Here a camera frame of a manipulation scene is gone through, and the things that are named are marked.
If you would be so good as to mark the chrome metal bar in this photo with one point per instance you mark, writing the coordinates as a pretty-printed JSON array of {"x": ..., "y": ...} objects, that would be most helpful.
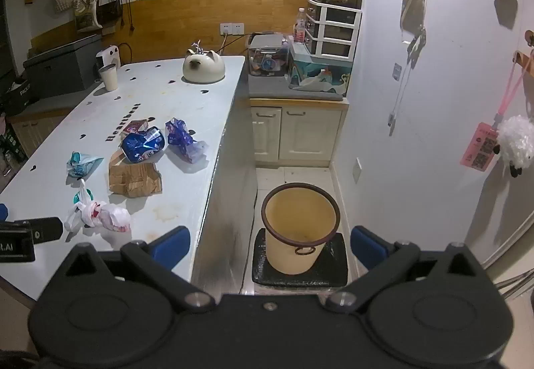
[{"x": 517, "y": 283}]

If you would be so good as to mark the grey storage box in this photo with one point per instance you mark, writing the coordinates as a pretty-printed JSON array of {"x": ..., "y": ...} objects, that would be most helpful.
[{"x": 58, "y": 68}]

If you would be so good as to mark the black net bag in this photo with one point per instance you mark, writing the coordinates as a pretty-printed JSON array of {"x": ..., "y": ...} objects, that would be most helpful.
[{"x": 109, "y": 10}]

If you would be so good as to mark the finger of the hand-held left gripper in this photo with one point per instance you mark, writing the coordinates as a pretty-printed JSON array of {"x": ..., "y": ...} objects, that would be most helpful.
[
  {"x": 46, "y": 229},
  {"x": 3, "y": 212}
]

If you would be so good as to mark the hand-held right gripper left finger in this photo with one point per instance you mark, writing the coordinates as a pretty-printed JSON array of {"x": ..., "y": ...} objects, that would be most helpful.
[{"x": 171, "y": 246}]

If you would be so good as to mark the white cat-shaped ceramic bowl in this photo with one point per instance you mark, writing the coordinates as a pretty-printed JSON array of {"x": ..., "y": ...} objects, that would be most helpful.
[{"x": 206, "y": 68}]

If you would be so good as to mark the white sheep plush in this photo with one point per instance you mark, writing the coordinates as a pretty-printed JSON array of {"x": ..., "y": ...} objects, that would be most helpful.
[{"x": 517, "y": 139}]

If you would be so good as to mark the hanging key bunch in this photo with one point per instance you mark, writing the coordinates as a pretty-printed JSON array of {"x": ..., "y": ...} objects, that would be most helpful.
[{"x": 418, "y": 44}]

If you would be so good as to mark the small white wall tag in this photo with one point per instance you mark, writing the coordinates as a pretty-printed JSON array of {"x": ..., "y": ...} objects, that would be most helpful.
[{"x": 397, "y": 72}]

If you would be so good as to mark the white paper cup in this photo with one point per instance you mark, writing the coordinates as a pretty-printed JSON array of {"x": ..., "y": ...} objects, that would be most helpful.
[{"x": 109, "y": 79}]

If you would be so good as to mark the purple plastic wrapper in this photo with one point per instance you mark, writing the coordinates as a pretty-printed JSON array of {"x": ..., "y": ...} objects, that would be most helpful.
[{"x": 181, "y": 139}]

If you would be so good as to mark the white double wall socket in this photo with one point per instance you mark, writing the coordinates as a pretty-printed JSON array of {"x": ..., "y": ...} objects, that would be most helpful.
[{"x": 231, "y": 28}]

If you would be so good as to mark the clear water bottle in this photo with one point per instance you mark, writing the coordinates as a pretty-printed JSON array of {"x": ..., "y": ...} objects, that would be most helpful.
[{"x": 300, "y": 29}]

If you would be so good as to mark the cream cabinet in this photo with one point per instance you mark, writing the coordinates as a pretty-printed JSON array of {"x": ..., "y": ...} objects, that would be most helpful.
[{"x": 308, "y": 135}]

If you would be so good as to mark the wooden wall hook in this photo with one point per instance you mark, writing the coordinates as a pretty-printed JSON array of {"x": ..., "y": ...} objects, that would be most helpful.
[{"x": 525, "y": 60}]

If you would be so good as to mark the small silver ornament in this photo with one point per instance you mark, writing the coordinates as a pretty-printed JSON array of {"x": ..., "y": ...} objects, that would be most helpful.
[{"x": 197, "y": 47}]

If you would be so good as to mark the clear plastic storage box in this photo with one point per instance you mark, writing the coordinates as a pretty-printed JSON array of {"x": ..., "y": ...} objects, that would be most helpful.
[{"x": 267, "y": 56}]

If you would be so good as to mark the white low wall socket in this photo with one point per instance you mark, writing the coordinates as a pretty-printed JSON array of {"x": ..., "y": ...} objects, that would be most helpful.
[{"x": 357, "y": 171}]

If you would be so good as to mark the crushed blue foil bag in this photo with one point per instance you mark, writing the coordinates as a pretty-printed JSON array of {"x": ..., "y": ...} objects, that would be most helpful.
[{"x": 144, "y": 146}]

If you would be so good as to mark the beige trash bin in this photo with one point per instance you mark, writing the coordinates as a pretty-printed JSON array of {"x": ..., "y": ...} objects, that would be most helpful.
[{"x": 292, "y": 237}]

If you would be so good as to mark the small white heater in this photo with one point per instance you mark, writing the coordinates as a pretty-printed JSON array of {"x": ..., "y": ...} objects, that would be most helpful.
[{"x": 110, "y": 54}]

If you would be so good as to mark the white drawer organiser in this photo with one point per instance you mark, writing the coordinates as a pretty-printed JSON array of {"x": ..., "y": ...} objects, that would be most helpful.
[{"x": 333, "y": 29}]

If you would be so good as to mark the black floor mat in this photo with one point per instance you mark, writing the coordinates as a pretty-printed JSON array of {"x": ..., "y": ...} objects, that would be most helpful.
[{"x": 333, "y": 269}]

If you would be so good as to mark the white plastic bag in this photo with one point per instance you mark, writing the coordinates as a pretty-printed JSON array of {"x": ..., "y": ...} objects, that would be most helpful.
[{"x": 106, "y": 216}]

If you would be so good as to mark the teal snack wrapper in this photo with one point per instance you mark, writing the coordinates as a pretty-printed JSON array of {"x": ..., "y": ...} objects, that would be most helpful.
[{"x": 81, "y": 164}]

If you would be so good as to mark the teal cardboard box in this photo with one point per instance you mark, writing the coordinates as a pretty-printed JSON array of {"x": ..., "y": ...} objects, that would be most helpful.
[{"x": 308, "y": 64}]

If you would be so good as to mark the red snack packet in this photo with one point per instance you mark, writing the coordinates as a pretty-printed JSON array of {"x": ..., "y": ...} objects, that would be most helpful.
[{"x": 135, "y": 127}]

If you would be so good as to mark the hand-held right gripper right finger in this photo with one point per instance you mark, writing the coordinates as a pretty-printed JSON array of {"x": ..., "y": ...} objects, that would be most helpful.
[{"x": 368, "y": 246}]

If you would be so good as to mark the brown paper bag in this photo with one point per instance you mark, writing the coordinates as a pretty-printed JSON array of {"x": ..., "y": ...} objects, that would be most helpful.
[{"x": 133, "y": 181}]

